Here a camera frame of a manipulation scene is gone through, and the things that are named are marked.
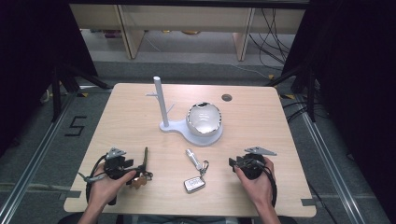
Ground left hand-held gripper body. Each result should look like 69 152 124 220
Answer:
104 147 132 181

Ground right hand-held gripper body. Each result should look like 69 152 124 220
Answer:
239 146 277 180

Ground keys with dark strap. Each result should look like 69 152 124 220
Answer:
125 147 154 190

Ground car key with silver flashlight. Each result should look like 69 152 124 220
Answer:
182 147 210 194

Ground white key stand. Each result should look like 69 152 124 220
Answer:
145 76 224 147

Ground person's right hand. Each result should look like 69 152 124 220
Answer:
233 157 276 213

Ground person's left hand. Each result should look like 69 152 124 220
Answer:
88 162 138 208

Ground white bowl with silver rim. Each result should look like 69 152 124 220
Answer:
185 101 223 135

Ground black tripod stand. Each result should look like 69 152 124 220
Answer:
49 63 114 123
263 63 320 123

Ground dark curtain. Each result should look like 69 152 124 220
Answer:
0 0 99 157
281 0 396 223

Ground light wooden desk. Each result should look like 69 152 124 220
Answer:
68 3 307 62

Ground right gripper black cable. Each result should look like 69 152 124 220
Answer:
253 159 278 209

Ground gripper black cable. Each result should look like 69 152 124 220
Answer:
253 159 278 209
78 154 108 203

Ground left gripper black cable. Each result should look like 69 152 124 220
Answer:
78 154 108 203

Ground aluminium floor rail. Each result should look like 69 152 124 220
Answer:
0 92 78 224
299 108 366 224

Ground white floor cable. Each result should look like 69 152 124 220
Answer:
214 61 270 79

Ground bundle of black cables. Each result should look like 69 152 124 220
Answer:
247 7 297 71

